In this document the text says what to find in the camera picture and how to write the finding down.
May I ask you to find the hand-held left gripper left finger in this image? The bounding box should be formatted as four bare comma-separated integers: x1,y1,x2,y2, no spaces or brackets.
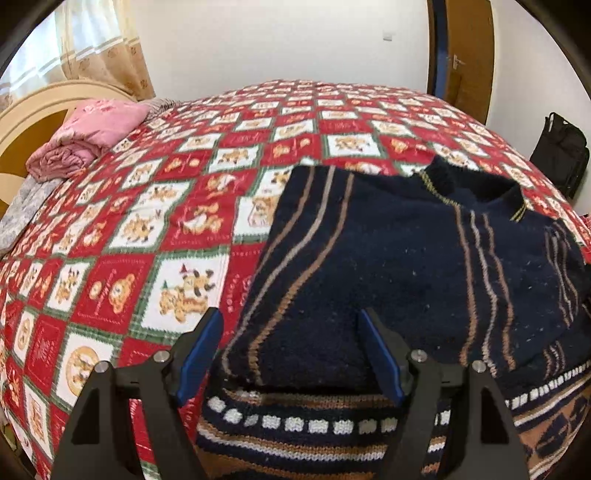
51,307,225,480

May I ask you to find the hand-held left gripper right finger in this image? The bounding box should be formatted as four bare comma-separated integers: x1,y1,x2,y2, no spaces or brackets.
359,308,532,480

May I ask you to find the navy striped knit sweater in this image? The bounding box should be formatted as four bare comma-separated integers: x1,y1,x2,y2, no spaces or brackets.
196,154,591,480

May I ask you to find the red checked printed blanket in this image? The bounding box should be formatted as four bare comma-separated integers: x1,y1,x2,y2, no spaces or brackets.
0,78,591,480

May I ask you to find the grey pillow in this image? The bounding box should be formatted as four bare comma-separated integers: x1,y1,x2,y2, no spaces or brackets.
0,175,63,252

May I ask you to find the striped pillow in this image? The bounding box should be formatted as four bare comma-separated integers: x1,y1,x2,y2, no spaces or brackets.
139,97,181,121

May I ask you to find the pink folded cloth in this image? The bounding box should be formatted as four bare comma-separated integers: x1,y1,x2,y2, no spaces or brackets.
25,98,151,182

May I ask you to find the black bag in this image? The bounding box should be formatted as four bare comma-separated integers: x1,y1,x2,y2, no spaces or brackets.
529,112,591,200

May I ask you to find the cream wooden headboard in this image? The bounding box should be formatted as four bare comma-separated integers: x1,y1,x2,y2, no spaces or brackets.
0,79,139,208

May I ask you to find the beige patterned curtain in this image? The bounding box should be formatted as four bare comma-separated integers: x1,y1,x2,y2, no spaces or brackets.
0,0,155,112

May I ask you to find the brown wooden door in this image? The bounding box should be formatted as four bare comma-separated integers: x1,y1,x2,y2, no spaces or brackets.
427,0,497,123

